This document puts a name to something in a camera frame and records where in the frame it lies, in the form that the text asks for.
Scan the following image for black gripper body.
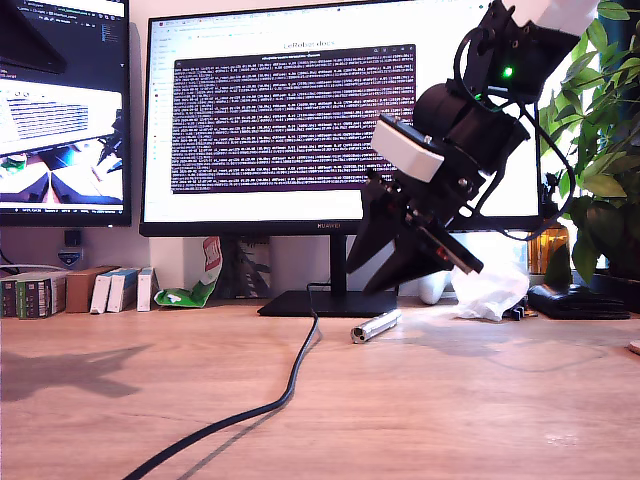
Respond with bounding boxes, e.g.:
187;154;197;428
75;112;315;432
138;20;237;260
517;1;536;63
364;144;486;276

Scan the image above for metallic laser pointer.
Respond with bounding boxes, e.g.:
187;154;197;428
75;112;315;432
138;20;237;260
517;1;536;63
349;308;403;345

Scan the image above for white game controller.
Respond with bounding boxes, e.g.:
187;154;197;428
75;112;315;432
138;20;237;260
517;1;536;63
418;272;456;306

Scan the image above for white plastic bag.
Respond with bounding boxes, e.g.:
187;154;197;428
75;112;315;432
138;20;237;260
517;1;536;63
449;259;530;322

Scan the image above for amber glass bottle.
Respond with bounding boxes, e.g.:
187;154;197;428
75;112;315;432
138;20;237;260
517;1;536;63
528;219;571;276

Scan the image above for black Huawei monitor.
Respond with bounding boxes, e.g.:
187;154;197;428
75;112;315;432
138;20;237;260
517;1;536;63
138;0;544;319

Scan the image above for grey patterned card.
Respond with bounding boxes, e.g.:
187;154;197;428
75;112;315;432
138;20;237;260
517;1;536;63
234;237;272;300

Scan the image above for green leafy plant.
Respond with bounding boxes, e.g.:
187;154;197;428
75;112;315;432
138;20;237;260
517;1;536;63
537;0;640;286

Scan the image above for black wallet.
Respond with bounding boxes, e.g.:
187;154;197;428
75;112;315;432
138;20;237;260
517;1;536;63
527;283;631;321

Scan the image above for black plant pot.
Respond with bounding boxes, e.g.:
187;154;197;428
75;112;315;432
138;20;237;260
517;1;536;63
587;269;640;316

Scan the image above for green Jenkki gum bag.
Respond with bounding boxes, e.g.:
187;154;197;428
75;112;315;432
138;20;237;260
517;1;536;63
153;237;224;309

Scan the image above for blue and white box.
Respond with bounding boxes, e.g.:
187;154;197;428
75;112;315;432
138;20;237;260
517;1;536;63
106;268;141;314
89;269;121;315
136;267;160;313

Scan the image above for brown cardboard box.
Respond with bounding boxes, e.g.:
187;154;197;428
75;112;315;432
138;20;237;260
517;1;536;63
64;266;121;314

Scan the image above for sanitizer bottle with blue label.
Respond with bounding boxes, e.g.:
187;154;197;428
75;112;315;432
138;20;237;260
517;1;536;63
56;229;85;271

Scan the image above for green and white box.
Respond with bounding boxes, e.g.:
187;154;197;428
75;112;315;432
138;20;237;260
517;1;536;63
16;273;67;320
0;277;19;319

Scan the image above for black ASUS monitor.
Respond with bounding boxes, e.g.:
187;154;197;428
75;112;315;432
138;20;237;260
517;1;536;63
0;0;132;229

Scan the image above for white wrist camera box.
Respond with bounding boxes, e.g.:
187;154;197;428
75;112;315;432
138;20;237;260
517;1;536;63
370;114;446;183

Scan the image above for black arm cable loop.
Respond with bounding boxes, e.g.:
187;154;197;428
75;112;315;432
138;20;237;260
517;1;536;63
452;27;496;101
469;99;577;242

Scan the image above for black cable across table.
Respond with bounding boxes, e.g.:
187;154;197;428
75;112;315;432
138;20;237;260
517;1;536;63
121;282;331;480

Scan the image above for long white cable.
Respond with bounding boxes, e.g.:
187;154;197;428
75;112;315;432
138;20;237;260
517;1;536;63
0;263;69;275

